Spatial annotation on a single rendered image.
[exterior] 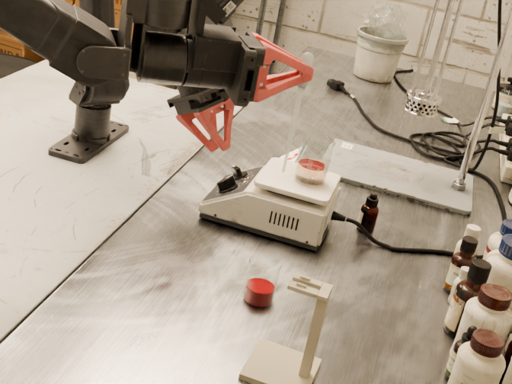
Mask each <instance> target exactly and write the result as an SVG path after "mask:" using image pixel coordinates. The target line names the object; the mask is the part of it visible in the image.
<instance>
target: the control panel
mask: <svg viewBox="0 0 512 384"><path fill-rule="evenodd" d="M262 168H263V166H261V167H258V168H252V169H249V170H246V172H248V175H247V176H248V178H241V179H239V180H236V181H235V183H236V184H237V185H238V187H237V188H236V189H234V190H231V191H229V192H227V193H223V194H220V193H219V188H218V186H217V185H216V186H215V187H214V188H213V189H212V190H211V191H210V193H209V194H208V195H207V196H206V197H205V198H204V199H203V201H204V200H210V199H214V198H217V197H223V196H227V195H230V194H236V193H239V192H242V191H244V190H245V189H246V187H247V186H248V185H249V184H250V183H251V182H252V180H253V179H254V177H255V176H256V175H257V174H258V172H259V171H260V170H261V169H262ZM241 181H244V182H242V183H241Z"/></svg>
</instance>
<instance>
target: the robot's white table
mask: <svg viewBox="0 0 512 384"><path fill-rule="evenodd" d="M129 80H130V87H129V90H128V91H127V93H126V95H125V97H124V99H123V100H121V101H120V103H119V104H112V105H111V113H110V120H112V121H115V122H118V123H123V124H126V125H128V126H129V132H128V133H126V134H125V135H123V136H122V137H120V138H119V139H118V140H117V141H115V142H113V143H112V144H111V145H109V146H108V147H107V148H106V149H104V150H103V151H101V152H99V153H98V154H97V155H96V156H95V157H93V158H91V159H90V160H89V161H87V162H86V163H84V164H78V163H74V162H70V161H67V160H64V159H61V158H57V157H53V156H51V155H48V149H49V147H50V146H52V145H54V144H56V143H57V142H58V141H60V140H61V139H64V138H65V137H67V136H68V135H70V134H71V133H72V129H73V128H74V126H75V109H76V104H74V103H73V102H71V101H70V100H69V93H70V91H71V90H72V87H73V85H74V84H75V80H73V79H71V78H70V77H68V76H66V75H64V74H62V73H61V72H59V71H57V70H55V69H54V68H52V67H50V66H49V61H48V60H47V59H45V60H44V61H42V62H39V63H37V64H34V65H32V66H29V67H27V68H25V69H22V70H20V71H18V72H15V73H13V74H11V75H8V76H6V77H4V78H1V79H0V343H1V342H3V340H4V339H6V337H7V336H9V335H10V333H12V332H13V330H15V329H16V328H17V327H18V326H19V325H20V324H21V323H22V322H23V321H24V320H25V319H26V318H27V317H28V316H29V315H30V314H31V313H32V312H33V311H34V310H35V309H36V308H37V307H38V306H40V305H41V304H42V303H43V302H44V301H45V300H46V299H47V298H48V297H49V296H50V295H51V294H52V293H53V292H54V291H55V290H56V289H57V288H58V287H59V286H60V285H62V284H63V283H64V282H65V281H66V280H67V279H68V278H69V277H70V276H71V275H72V274H73V273H74V272H75V271H76V270H77V269H78V268H79V267H80V266H81V265H82V264H84V263H85V262H86V261H87V260H88V259H89V258H90V257H91V256H92V255H93V254H94V253H95V252H96V251H97V250H98V249H99V248H100V247H101V246H102V245H103V244H104V243H105V242H106V241H107V240H108V239H109V238H110V237H111V236H112V235H113V234H114V233H115V232H116V231H117V230H118V229H119V228H120V227H121V226H122V225H123V224H124V223H125V222H126V221H127V220H129V219H130V218H131V217H132V216H133V215H134V214H135V213H136V212H137V211H138V210H139V209H140V208H141V207H142V206H143V205H144V204H145V203H146V202H147V201H148V200H149V199H150V198H152V197H153V196H154V195H155V194H156V193H157V192H158V191H159V190H160V189H161V188H162V187H163V186H164V185H165V184H166V183H167V182H168V181H169V180H170V179H171V178H172V177H174V176H175V175H176V174H177V173H178V172H179V171H180V170H181V169H182V168H183V167H184V166H185V165H186V164H187V163H188V162H189V161H190V160H191V159H192V158H193V157H194V156H195V155H196V154H197V153H198V152H199V151H200V150H201V149H202V148H203V147H204V146H205V145H204V144H203V143H202V142H201V141H200V140H199V139H198V138H197V137H196V136H195V135H194V134H193V133H191V132H190V131H189V130H188V129H187V128H186V127H185V126H183V125H182V124H181V123H180V122H179V121H178V120H177V119H176V115H178V114H177V111H176V110H175V107H174V106H173V107H171V108H170V107H169V106H168V102H167V100H168V99H169V98H172V97H174V96H176V95H178V94H179V91H178V90H174V89H171V88H166V87H163V86H160V85H154V84H151V83H146V82H138V81H137V80H136V79H134V78H129Z"/></svg>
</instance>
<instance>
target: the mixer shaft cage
mask: <svg viewBox="0 0 512 384"><path fill-rule="evenodd" d="M455 1H456V0H448V2H447V6H446V12H445V15H444V19H443V23H442V26H441V29H440V34H439V37H438V40H437V45H436V48H435V51H434V56H433V59H432V62H431V65H430V70H429V73H428V76H427V81H426V84H425V87H424V90H419V89H416V86H417V83H418V78H419V75H420V72H421V67H422V64H423V61H424V56H425V53H426V49H427V45H428V41H429V39H430V33H431V31H432V27H433V24H434V19H435V16H436V13H437V8H438V5H439V2H440V0H436V1H435V4H434V9H433V12H432V15H431V19H430V23H429V27H428V30H427V35H426V38H425V41H424V46H423V49H422V52H421V58H420V60H419V63H418V68H417V71H416V75H415V77H414V83H413V85H412V89H410V90H407V93H406V96H407V100H406V103H405V106H404V109H405V110H406V111H407V112H409V113H410V114H414V115H416V116H419V117H428V118H432V117H436V116H437V108H438V106H439V105H440V104H441V102H442V98H441V97H440V96H439V95H437V93H438V90H439V87H440V83H441V79H442V77H443V72H444V69H445V66H446V61H447V58H448V55H449V52H450V47H451V45H452V42H453V37H454V34H455V31H456V26H457V24H458V20H459V16H460V13H461V10H462V5H463V2H464V0H460V1H459V6H458V8H457V12H456V16H455V20H454V22H453V27H452V30H451V33H450V38H449V41H448V44H447V47H446V52H445V54H444V58H443V62H442V65H441V68H440V73H439V76H438V79H437V83H436V87H435V89H434V93H432V92H431V90H430V89H431V85H432V82H433V80H434V75H435V72H436V69H437V64H438V61H439V58H440V53H441V50H442V47H443V42H444V40H445V36H446V32H447V28H448V26H449V22H450V18H451V15H452V12H453V7H454V4H455ZM417 112H418V113H417Z"/></svg>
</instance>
